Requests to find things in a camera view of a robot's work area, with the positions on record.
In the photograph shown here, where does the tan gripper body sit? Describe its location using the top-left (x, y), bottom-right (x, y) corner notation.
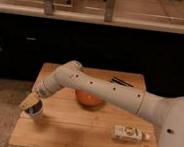
top-left (19, 92), bottom-right (39, 111)

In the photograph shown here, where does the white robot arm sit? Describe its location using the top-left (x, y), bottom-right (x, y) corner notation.
top-left (20, 60), bottom-right (184, 147)

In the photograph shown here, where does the orange ceramic cup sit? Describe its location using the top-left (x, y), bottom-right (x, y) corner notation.
top-left (75, 90), bottom-right (102, 107)

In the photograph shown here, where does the wooden table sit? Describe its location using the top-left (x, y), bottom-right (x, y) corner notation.
top-left (7, 58), bottom-right (168, 147)

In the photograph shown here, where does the white box with label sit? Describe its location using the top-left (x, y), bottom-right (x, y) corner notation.
top-left (113, 125), bottom-right (150, 142)

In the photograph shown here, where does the metal frame post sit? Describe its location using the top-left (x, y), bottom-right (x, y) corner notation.
top-left (104, 0), bottom-right (116, 22)

